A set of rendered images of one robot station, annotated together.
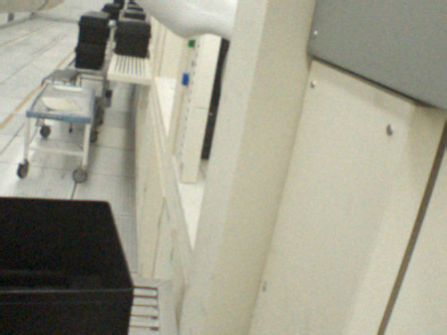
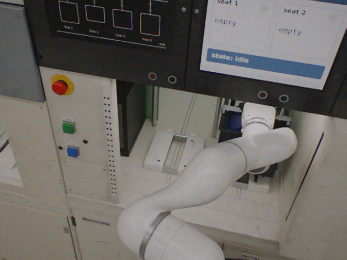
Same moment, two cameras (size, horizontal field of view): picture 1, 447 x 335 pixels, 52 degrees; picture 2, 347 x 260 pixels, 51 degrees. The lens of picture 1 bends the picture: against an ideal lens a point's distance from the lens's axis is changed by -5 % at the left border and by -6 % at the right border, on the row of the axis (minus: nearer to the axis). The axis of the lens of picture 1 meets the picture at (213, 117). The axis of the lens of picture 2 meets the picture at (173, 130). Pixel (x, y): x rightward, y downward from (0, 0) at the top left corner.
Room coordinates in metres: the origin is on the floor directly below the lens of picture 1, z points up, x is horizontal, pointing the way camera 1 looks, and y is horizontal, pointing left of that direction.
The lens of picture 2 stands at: (0.64, 0.72, 1.91)
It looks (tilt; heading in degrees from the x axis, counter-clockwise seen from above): 41 degrees down; 292
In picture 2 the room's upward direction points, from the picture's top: 4 degrees clockwise
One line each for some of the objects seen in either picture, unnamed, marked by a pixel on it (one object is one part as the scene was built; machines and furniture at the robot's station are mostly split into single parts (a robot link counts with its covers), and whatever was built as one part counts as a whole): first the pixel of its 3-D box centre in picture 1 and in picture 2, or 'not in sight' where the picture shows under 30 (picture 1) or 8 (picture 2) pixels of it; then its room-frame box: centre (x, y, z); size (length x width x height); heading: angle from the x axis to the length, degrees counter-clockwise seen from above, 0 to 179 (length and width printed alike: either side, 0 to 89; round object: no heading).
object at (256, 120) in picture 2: not in sight; (256, 130); (0.72, -0.15, 1.21); 0.09 x 0.03 x 0.08; 11
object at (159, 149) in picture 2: not in sight; (175, 152); (1.01, -0.26, 0.89); 0.22 x 0.21 x 0.04; 102
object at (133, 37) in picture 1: (133, 37); not in sight; (3.63, 0.71, 0.93); 0.30 x 0.28 x 0.26; 9
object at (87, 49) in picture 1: (88, 54); not in sight; (4.62, 1.33, 0.59); 0.30 x 0.28 x 0.26; 11
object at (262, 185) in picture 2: not in sight; (241, 165); (0.75, -0.32, 0.89); 0.22 x 0.21 x 0.04; 102
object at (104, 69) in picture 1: (88, 82); not in sight; (4.92, 1.38, 0.24); 0.94 x 0.53 x 0.48; 11
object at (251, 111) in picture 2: not in sight; (258, 118); (0.73, -0.21, 1.21); 0.11 x 0.10 x 0.07; 101
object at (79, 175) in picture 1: (65, 127); not in sight; (3.27, 1.06, 0.24); 0.97 x 0.52 x 0.48; 14
